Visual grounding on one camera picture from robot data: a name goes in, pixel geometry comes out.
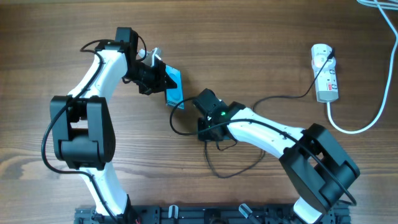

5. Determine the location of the white cables top corner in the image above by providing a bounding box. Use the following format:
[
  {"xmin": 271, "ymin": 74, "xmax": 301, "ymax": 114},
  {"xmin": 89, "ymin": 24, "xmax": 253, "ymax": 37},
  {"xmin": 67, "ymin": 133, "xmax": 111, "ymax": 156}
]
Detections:
[{"xmin": 356, "ymin": 0, "xmax": 398, "ymax": 11}]

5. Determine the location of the white power strip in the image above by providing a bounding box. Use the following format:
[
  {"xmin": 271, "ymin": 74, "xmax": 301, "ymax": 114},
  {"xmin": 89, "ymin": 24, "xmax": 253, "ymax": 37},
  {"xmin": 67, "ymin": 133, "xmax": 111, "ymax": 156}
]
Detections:
[{"xmin": 311, "ymin": 44, "xmax": 338, "ymax": 103}]

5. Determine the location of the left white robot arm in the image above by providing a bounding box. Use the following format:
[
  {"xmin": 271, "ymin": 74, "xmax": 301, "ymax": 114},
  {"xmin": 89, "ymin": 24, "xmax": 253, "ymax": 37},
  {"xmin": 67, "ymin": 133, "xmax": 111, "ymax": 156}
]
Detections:
[{"xmin": 41, "ymin": 27, "xmax": 183, "ymax": 223}]

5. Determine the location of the blue Galaxy smartphone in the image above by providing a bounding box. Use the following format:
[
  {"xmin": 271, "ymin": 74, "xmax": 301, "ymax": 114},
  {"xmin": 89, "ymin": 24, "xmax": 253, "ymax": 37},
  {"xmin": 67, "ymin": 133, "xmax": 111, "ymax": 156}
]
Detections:
[{"xmin": 165, "ymin": 65, "xmax": 184, "ymax": 107}]

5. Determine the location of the white power strip cord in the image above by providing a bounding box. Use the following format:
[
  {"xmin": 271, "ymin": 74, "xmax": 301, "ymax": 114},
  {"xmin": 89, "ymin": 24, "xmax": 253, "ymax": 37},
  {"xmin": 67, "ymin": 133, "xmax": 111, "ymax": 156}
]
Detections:
[{"xmin": 326, "ymin": 0, "xmax": 398, "ymax": 135}]

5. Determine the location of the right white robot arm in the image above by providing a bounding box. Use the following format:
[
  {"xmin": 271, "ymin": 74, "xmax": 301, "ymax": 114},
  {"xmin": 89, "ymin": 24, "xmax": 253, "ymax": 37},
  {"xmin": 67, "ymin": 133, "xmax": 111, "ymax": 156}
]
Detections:
[{"xmin": 193, "ymin": 89, "xmax": 360, "ymax": 223}]

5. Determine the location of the black USB charging cable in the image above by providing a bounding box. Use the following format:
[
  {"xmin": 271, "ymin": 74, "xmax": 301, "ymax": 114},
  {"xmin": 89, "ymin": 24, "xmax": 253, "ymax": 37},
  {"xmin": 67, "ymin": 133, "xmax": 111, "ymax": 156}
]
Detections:
[{"xmin": 203, "ymin": 48, "xmax": 335, "ymax": 179}]

